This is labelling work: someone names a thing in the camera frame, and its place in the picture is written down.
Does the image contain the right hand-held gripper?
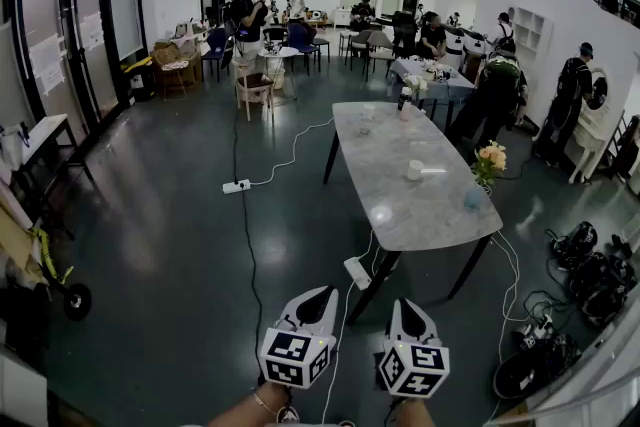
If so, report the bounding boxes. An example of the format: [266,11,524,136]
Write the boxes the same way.
[373,298,451,399]

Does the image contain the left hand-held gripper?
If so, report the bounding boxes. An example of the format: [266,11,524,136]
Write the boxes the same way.
[258,285,340,390]

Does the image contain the person's right forearm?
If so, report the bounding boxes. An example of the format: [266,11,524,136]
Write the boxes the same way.
[385,395,437,427]

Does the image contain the person's left forearm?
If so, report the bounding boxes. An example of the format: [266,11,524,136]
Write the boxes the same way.
[206,380,292,427]

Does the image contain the spare gripper device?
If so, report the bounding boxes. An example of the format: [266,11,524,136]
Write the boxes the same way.
[512,314,556,349]

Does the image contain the black round bag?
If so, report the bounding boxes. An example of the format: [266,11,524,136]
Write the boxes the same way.
[492,334,584,400]

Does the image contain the orange flower bouquet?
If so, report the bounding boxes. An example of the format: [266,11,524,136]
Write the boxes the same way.
[470,139,509,189]

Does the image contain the white metal rack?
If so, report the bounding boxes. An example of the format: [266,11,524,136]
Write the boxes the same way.
[524,284,640,427]

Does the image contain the pile of black backpacks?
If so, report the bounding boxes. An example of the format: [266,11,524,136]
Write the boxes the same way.
[544,220,639,329]

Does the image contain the wooden chair dark seat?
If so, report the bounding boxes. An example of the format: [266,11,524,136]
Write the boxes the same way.
[234,62,276,122]

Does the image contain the yellow-green scooter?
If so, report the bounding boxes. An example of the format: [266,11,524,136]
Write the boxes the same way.
[27,224,94,322]

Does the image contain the white flower bouquet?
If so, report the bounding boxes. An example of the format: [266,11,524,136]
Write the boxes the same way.
[402,73,430,97]

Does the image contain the table with blue-grey cloth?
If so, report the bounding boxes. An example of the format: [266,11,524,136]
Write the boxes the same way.
[387,56,476,121]

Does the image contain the white dressing table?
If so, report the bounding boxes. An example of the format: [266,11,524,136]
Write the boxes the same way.
[567,112,626,186]

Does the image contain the round white side table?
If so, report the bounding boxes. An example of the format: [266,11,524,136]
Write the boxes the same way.
[258,45,300,102]

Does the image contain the blue chair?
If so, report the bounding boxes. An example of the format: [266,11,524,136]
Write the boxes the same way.
[202,27,234,84]
[286,22,321,76]

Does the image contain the grey chair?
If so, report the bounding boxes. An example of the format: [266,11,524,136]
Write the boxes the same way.
[344,29,374,66]
[364,30,397,84]

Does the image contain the black green backpack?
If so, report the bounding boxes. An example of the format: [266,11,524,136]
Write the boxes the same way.
[482,50,524,89]

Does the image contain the brown cardboard box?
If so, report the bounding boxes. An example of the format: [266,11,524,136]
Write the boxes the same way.
[150,40,204,89]

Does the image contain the black office chair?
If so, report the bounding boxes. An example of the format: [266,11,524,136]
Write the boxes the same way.
[392,10,419,59]

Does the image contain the yellow black toolbox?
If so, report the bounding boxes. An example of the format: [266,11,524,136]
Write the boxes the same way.
[122,57,157,104]

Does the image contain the round mirror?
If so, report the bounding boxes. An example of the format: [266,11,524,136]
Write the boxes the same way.
[585,69,610,112]

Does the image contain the cardboard sheets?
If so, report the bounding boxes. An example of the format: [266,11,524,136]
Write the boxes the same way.
[0,194,49,286]

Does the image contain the white shelf unit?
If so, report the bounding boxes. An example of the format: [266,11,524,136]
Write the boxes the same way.
[509,5,554,61]

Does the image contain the black framed glass door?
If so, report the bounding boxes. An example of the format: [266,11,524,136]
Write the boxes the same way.
[0,0,146,151]

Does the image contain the white top side table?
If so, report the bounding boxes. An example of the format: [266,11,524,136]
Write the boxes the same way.
[12,113,97,236]

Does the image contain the white bag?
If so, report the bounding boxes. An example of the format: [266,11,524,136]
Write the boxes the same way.
[0,122,31,171]

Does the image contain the white board panel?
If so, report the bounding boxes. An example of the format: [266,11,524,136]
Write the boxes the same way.
[108,0,145,62]

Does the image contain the black floor cable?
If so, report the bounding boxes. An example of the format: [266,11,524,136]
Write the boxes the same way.
[230,39,265,351]

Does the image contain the thin wrist bracelet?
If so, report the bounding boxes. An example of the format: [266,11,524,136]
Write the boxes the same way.
[251,389,281,419]

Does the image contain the long white floor cable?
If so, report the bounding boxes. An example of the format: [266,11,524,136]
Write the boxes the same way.
[248,117,335,187]

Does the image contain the wire chair floral cushion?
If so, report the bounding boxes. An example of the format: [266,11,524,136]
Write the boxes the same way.
[152,47,190,102]

